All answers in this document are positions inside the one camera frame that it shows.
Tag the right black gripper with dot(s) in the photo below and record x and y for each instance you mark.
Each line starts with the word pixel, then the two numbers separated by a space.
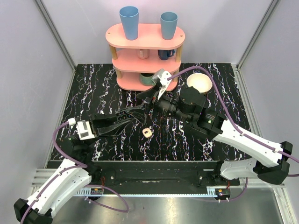
pixel 149 96

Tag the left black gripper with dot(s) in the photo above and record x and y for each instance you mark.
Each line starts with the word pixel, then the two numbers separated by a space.
pixel 94 124

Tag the cream earbud charging case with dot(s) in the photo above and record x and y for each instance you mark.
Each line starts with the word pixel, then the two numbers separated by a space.
pixel 147 132

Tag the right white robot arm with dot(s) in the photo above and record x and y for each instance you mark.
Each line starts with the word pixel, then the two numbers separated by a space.
pixel 268 160

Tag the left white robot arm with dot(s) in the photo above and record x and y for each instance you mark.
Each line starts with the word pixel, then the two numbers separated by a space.
pixel 73 140

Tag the green speckled ceramic mug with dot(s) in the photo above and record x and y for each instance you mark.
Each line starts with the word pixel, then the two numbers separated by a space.
pixel 146 79

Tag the pink three-tier wooden shelf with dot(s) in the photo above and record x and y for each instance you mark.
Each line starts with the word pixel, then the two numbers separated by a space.
pixel 124 56

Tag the pink ceramic mug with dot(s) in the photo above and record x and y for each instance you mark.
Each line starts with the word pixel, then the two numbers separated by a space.
pixel 143 53

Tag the dark blue ceramic mug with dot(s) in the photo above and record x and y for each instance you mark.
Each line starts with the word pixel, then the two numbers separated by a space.
pixel 165 54

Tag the cream bowl with dark rim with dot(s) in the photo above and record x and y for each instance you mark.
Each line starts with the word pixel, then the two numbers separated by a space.
pixel 200 82

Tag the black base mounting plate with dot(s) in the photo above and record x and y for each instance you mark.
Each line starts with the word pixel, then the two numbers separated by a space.
pixel 160 177

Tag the small blue plastic cup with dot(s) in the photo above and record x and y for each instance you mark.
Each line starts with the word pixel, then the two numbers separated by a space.
pixel 168 22

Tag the large blue plastic cup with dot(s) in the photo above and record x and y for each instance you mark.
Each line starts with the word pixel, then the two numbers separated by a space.
pixel 129 16

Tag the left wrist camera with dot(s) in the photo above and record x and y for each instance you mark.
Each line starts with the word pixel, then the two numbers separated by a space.
pixel 84 130

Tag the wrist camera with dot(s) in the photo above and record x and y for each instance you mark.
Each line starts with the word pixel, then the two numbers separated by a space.
pixel 163 79
pixel 84 130

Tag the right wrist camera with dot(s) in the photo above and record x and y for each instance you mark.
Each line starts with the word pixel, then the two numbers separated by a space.
pixel 163 79

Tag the aluminium frame rail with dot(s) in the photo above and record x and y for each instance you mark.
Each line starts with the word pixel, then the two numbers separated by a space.
pixel 55 187

